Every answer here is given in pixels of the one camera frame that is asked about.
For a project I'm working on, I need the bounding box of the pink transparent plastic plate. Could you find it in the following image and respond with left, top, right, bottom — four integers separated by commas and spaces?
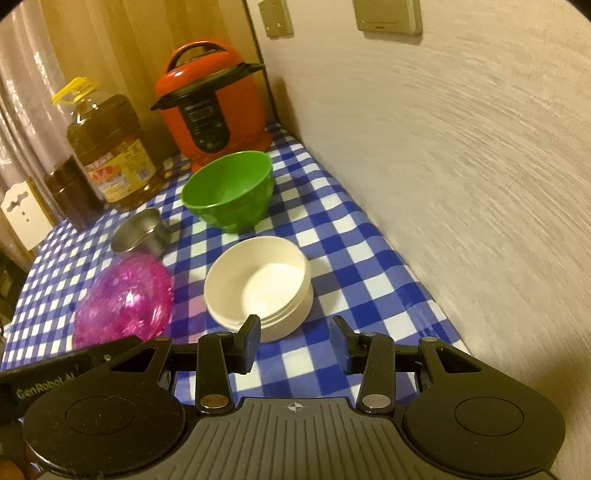
76, 256, 175, 346
71, 258, 175, 352

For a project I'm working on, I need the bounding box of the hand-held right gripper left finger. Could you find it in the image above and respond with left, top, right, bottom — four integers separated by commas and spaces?
110, 315, 262, 411

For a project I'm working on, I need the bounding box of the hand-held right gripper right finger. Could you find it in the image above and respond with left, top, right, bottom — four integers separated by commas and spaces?
330, 316, 482, 414

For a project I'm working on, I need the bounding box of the stainless steel bowl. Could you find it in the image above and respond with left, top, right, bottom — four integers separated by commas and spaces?
111, 208, 171, 257

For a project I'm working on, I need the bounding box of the white wooden chair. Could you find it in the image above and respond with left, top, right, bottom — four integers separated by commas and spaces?
0, 178, 56, 259

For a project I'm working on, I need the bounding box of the sheer grey curtain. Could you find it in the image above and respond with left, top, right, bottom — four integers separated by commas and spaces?
0, 0, 93, 195

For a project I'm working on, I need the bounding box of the blue white checkered tablecloth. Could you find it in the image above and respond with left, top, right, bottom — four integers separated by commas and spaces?
0, 121, 472, 416

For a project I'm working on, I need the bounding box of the large cooking oil bottle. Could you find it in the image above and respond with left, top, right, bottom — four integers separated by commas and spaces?
52, 78, 164, 213

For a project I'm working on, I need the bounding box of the white ribbed bowl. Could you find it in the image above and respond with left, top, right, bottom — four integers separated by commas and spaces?
204, 236, 313, 343

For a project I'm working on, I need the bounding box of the green plastic bowl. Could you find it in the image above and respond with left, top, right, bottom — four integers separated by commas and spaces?
181, 151, 274, 234

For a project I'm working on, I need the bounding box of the brown metal canister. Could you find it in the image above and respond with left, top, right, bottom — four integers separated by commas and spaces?
45, 157, 107, 232

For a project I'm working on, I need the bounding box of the red electric pressure cooker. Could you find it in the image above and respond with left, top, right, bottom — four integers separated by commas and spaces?
151, 41, 273, 172

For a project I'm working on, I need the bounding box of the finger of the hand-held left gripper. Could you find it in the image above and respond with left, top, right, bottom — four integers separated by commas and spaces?
88, 336, 141, 367

